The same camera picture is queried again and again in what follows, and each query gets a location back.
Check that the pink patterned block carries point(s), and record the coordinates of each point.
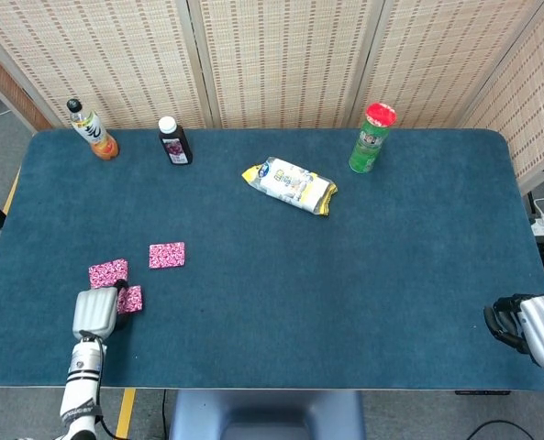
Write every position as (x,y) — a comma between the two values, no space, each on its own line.
(167,255)
(106,272)
(133,300)

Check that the white yellow snack package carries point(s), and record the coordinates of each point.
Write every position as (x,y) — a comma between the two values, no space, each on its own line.
(290,183)

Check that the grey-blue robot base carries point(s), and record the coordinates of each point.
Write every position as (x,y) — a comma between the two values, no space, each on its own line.
(267,412)

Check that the blue felt table mat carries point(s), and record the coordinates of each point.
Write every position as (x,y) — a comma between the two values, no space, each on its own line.
(299,284)

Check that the green chip can red lid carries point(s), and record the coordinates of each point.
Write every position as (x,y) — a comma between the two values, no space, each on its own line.
(368,146)

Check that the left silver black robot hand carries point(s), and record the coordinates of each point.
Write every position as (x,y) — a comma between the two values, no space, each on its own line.
(95,311)

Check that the dark juice bottle white cap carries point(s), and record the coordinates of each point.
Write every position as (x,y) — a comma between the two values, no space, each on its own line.
(176,146)

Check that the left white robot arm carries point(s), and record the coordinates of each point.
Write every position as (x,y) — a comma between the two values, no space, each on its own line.
(82,385)

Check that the black table control panel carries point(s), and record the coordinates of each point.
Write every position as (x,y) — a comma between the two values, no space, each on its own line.
(482,392)

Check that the orange tea bottle black cap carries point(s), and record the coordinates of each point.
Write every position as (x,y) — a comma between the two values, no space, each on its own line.
(95,133)

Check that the woven bamboo screen panel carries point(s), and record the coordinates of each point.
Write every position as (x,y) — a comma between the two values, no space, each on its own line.
(115,59)
(533,101)
(436,59)
(285,59)

